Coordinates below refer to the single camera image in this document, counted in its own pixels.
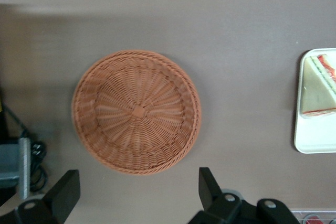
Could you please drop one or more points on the red cola bottle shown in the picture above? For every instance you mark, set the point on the red cola bottle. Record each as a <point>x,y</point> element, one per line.
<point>313,217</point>

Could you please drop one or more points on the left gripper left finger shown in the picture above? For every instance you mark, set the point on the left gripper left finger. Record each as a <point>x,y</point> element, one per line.
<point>65,192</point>

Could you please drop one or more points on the grey metal box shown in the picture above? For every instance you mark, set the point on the grey metal box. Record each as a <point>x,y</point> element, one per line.
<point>13,161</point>

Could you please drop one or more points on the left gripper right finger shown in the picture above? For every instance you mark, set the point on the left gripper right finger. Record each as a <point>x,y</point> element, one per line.
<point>210,190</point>

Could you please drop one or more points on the clear acrylic bottle rack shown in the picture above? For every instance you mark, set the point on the clear acrylic bottle rack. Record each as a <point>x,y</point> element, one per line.
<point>315,212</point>

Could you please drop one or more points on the round brown wicker basket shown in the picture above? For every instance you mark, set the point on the round brown wicker basket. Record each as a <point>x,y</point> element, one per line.
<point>136,111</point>

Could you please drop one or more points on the beige plastic tray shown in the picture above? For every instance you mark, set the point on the beige plastic tray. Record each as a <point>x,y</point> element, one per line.
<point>312,134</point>

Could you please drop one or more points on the triangular sandwich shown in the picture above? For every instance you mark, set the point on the triangular sandwich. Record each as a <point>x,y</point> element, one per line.
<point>317,87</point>

